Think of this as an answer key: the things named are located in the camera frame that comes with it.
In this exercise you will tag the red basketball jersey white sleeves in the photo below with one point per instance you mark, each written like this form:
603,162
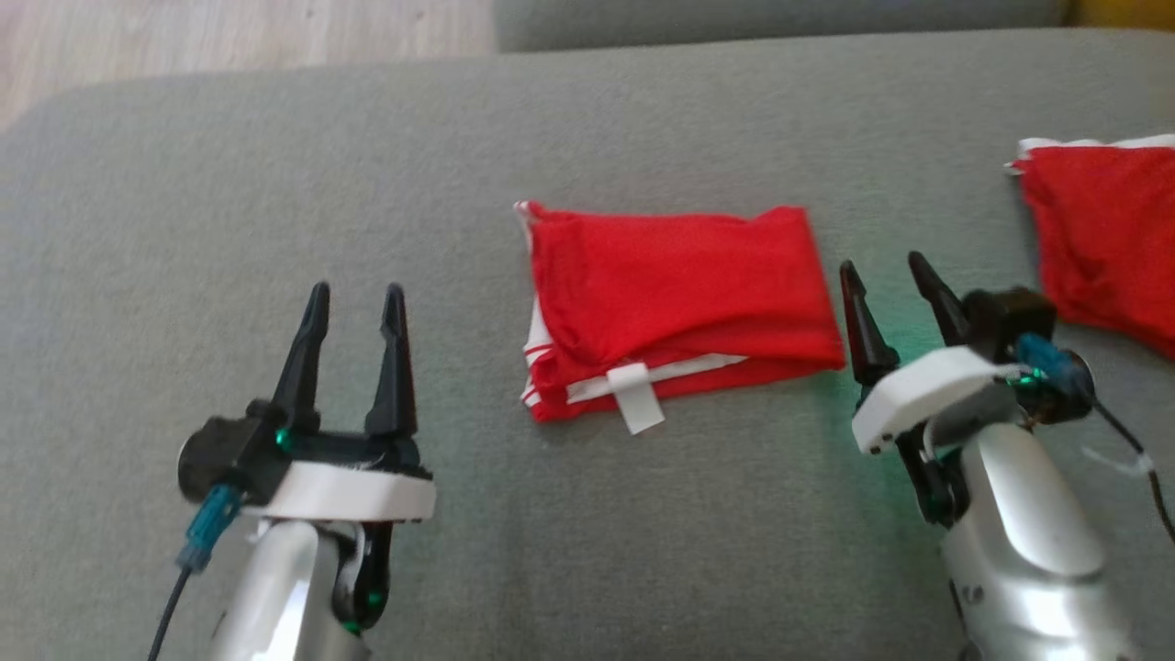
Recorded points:
679,285

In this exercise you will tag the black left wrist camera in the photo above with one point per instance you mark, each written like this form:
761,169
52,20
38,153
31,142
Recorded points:
229,454

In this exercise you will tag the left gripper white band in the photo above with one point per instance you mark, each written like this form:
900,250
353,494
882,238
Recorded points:
358,491

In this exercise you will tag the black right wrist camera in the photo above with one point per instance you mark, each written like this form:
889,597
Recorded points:
1005,317

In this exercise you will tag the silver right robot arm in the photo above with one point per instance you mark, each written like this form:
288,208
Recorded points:
1028,551

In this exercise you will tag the red shorts white stripe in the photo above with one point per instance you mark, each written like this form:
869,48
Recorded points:
1111,239

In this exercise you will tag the wide yellow sofa back cushion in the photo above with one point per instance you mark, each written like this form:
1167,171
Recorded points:
1124,11

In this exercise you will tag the large grey sofa ottoman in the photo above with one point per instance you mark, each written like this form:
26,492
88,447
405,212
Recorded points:
587,551

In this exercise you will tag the grey sofa seat cushion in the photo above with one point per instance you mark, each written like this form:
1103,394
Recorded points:
780,20

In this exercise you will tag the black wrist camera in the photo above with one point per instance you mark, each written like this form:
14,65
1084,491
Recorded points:
1005,317
229,454

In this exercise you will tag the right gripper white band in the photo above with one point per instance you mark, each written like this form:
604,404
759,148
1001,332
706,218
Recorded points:
918,390

